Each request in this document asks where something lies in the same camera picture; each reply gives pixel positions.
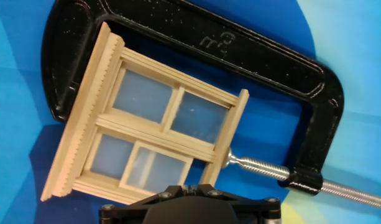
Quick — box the silver clamp screw rod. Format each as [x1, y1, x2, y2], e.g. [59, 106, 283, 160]
[223, 148, 381, 212]

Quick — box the blue mountain print tablecloth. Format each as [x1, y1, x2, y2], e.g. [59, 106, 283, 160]
[0, 0, 381, 224]

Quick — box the wooden miniature window frame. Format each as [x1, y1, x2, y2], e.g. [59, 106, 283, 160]
[40, 21, 250, 206]

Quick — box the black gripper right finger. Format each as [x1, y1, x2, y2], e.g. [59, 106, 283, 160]
[190, 184, 283, 224]

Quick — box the black cast C-clamp frame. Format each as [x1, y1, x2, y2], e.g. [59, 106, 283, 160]
[40, 0, 345, 196]

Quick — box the small wooden sliding sash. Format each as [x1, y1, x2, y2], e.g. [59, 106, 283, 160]
[119, 140, 195, 194]

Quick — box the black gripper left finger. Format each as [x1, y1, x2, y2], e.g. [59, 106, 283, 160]
[98, 185, 191, 224]

